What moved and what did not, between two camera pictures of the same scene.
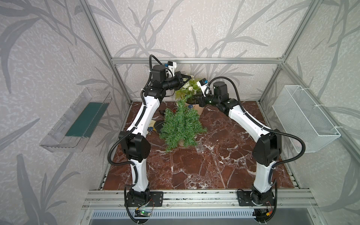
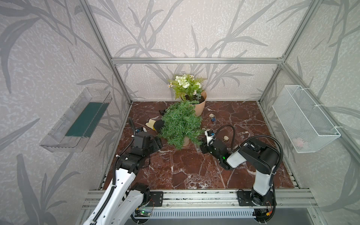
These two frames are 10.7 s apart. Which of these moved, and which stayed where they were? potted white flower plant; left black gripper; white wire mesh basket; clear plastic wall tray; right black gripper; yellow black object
Moved: left black gripper; right black gripper
Stayed: potted white flower plant; clear plastic wall tray; yellow black object; white wire mesh basket
